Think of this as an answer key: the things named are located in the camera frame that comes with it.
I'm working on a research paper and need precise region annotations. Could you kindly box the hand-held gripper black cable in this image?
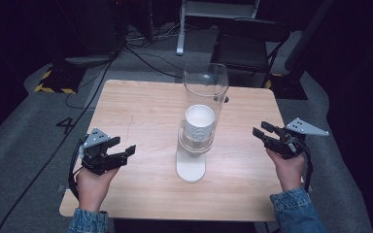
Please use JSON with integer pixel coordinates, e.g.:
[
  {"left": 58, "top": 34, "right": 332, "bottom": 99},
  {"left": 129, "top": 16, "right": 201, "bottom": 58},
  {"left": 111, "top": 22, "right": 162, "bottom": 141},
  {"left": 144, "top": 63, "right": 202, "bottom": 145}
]
[
  {"left": 298, "top": 141, "right": 315, "bottom": 192},
  {"left": 67, "top": 138, "right": 86, "bottom": 201}
]

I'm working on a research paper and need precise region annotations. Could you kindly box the right hand-held gripper black cable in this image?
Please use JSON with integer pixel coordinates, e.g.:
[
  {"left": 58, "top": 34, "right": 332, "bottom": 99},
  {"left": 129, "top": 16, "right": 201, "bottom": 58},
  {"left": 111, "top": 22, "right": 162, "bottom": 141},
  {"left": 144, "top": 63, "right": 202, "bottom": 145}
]
[{"left": 298, "top": 141, "right": 315, "bottom": 192}]

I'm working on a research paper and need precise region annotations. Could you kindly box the black pole stand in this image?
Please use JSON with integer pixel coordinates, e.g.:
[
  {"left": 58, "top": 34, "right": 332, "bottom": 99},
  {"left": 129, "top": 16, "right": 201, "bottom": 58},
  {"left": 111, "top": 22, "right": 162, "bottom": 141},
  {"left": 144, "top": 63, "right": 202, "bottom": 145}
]
[{"left": 269, "top": 0, "right": 335, "bottom": 101}]

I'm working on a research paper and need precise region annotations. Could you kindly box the person's right hand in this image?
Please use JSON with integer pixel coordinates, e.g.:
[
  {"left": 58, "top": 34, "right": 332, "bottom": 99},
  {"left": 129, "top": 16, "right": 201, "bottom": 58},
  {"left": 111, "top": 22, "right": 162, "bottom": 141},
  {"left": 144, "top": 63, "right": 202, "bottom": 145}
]
[{"left": 265, "top": 149, "right": 306, "bottom": 193}]

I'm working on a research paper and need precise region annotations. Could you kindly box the person's left hand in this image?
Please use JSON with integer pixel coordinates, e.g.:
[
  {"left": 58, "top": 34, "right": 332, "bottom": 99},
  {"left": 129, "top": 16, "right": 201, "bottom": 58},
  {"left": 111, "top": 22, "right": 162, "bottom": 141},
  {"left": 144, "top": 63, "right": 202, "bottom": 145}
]
[{"left": 76, "top": 166, "right": 120, "bottom": 214}]

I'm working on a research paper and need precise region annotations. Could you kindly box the black stand with striped base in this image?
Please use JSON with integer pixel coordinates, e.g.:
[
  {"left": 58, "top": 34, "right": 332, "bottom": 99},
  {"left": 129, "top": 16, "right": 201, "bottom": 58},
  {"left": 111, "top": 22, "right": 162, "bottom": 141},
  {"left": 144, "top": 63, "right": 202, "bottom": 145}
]
[{"left": 33, "top": 54, "right": 118, "bottom": 95}]

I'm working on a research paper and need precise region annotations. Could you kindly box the long black floor cable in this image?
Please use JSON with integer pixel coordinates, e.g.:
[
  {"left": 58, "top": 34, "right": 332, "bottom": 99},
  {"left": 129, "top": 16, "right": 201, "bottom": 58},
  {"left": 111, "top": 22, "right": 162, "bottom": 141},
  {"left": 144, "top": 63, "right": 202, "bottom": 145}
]
[{"left": 0, "top": 54, "right": 119, "bottom": 233}]

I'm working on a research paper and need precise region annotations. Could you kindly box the white paper cup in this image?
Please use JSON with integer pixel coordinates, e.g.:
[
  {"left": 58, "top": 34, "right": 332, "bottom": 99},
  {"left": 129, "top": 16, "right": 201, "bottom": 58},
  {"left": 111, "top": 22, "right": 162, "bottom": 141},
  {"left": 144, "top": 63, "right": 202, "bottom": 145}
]
[{"left": 183, "top": 104, "right": 216, "bottom": 148}]

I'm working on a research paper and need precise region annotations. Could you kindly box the white desk frame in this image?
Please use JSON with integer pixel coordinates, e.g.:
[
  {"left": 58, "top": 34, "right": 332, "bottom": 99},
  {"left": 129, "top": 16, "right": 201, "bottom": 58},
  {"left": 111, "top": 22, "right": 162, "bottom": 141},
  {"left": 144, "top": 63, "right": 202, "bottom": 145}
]
[{"left": 176, "top": 0, "right": 262, "bottom": 56}]

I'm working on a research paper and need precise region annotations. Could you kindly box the clear tube cup dispenser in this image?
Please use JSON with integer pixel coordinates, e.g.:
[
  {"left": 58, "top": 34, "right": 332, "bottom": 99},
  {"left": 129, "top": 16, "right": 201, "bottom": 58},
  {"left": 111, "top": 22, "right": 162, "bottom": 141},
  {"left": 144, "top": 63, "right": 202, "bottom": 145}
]
[{"left": 175, "top": 62, "right": 230, "bottom": 183}]

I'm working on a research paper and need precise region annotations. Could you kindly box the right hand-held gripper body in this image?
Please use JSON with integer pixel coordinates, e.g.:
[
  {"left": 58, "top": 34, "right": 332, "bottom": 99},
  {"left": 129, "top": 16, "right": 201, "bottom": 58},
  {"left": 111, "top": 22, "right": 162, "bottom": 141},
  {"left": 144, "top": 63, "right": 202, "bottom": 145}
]
[{"left": 264, "top": 116, "right": 330, "bottom": 160}]

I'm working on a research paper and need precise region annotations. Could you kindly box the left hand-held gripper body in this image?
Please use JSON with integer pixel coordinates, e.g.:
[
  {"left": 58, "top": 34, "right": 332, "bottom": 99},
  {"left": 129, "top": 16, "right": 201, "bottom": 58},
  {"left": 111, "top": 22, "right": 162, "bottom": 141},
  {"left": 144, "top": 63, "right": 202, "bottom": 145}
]
[{"left": 81, "top": 127, "right": 124, "bottom": 176}]

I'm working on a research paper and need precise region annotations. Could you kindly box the left hand-held gripper black cable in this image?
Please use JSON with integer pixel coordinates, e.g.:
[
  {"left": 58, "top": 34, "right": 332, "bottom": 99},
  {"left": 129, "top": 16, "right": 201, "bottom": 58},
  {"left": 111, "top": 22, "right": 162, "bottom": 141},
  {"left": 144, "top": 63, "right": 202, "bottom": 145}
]
[{"left": 67, "top": 138, "right": 86, "bottom": 201}]

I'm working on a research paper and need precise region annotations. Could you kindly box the black folding chair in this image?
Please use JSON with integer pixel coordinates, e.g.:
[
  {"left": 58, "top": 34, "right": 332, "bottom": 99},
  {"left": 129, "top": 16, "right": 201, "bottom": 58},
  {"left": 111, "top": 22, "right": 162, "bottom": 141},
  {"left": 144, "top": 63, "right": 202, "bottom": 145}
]
[{"left": 209, "top": 17, "right": 291, "bottom": 89}]

